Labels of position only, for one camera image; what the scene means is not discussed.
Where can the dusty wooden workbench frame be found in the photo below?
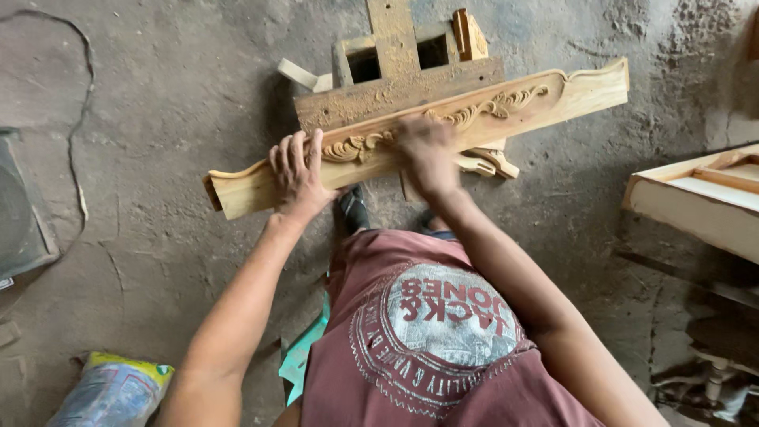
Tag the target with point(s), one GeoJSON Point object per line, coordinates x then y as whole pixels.
{"type": "Point", "coordinates": [397, 77]}

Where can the grey metal machine housing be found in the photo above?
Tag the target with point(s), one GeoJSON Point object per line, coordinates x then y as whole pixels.
{"type": "Point", "coordinates": [21, 207]}

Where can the person's maroon printed shirt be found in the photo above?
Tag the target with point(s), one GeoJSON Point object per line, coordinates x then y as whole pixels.
{"type": "Point", "coordinates": [427, 338]}

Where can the teal plastic stool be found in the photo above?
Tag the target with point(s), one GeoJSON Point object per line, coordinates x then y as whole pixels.
{"type": "Point", "coordinates": [302, 350]}

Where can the black sandal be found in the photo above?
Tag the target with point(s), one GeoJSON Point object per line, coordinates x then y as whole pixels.
{"type": "Point", "coordinates": [354, 209]}

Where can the pale wooden offcut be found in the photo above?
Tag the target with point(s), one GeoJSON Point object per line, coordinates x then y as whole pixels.
{"type": "Point", "coordinates": [303, 75]}

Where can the carved wooden panel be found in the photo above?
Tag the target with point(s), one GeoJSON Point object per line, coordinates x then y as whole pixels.
{"type": "Point", "coordinates": [415, 127]}

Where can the pale wooden furniture frame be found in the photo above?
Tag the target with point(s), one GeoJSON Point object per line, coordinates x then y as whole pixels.
{"type": "Point", "coordinates": [699, 195]}

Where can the person's right fingers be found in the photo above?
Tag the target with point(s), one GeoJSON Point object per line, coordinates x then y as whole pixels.
{"type": "Point", "coordinates": [412, 133]}

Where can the person's right hand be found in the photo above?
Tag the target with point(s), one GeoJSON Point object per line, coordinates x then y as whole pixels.
{"type": "Point", "coordinates": [428, 157]}

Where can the white turned furniture leg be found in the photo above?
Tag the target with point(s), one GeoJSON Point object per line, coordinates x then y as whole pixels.
{"type": "Point", "coordinates": [720, 385]}

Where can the small carved wooden piece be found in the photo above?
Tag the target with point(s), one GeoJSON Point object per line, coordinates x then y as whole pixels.
{"type": "Point", "coordinates": [489, 163]}

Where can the small wooden block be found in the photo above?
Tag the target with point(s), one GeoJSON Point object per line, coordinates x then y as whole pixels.
{"type": "Point", "coordinates": [469, 35]}

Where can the person's left hand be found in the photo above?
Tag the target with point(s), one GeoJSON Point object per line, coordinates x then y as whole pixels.
{"type": "Point", "coordinates": [299, 178]}

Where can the plastic sack with yellow edge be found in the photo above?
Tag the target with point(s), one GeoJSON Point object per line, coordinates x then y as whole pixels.
{"type": "Point", "coordinates": [112, 391]}

